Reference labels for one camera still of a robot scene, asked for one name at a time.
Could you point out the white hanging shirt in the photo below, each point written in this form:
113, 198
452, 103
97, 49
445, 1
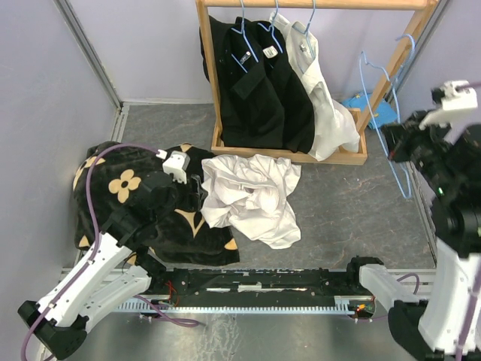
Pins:
334, 124

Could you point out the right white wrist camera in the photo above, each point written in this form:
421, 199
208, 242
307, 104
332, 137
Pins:
454, 99

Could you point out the white shirt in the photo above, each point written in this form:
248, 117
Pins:
251, 195
334, 124

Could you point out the aluminium corner post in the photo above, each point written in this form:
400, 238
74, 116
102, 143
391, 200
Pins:
430, 28
67, 11

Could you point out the blue wire hanger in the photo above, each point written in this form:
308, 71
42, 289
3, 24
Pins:
401, 174

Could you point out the white slotted cable duct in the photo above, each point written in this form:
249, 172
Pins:
257, 303

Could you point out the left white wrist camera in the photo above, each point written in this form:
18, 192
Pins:
175, 164

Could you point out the aluminium corner post left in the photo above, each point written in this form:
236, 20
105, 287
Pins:
67, 11

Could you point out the black hanging shirt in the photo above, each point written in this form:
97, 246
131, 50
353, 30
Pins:
299, 119
252, 115

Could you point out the black floral plush blanket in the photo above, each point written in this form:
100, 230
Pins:
111, 175

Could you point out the aluminium corner post right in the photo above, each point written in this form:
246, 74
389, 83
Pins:
430, 28

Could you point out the wooden clothes rack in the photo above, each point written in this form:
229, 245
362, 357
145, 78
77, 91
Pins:
423, 12

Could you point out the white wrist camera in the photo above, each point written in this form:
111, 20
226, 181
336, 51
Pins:
454, 99
175, 164

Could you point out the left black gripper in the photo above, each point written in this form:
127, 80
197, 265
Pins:
199, 193

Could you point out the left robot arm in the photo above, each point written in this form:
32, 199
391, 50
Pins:
118, 266

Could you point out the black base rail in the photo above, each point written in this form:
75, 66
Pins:
178, 283

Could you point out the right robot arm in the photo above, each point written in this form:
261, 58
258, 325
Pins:
447, 324

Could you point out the blue cloth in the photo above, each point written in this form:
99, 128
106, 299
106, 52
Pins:
379, 113

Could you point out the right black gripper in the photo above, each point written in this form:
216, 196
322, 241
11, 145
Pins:
400, 137

